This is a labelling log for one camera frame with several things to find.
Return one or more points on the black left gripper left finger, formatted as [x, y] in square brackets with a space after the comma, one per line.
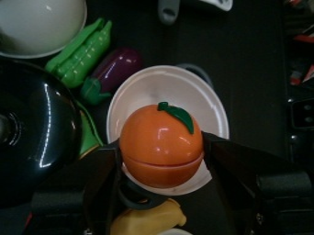
[78, 195]

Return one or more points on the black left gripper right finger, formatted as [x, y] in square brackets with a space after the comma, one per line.
[253, 189]

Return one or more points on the orange toy fruit green leaf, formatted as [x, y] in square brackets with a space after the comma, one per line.
[159, 147]

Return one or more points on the black pot lid grey knob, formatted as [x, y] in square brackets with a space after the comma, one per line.
[36, 131]

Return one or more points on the toy corn green husk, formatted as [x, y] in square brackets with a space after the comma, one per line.
[90, 137]

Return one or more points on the yellow toy lemon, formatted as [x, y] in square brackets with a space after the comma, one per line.
[151, 218]

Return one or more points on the white plate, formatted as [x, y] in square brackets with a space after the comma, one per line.
[175, 232]

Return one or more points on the purple toy eggplant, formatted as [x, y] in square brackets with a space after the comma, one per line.
[117, 69]

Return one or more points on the green toy pea pod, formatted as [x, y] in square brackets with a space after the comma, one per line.
[82, 58]

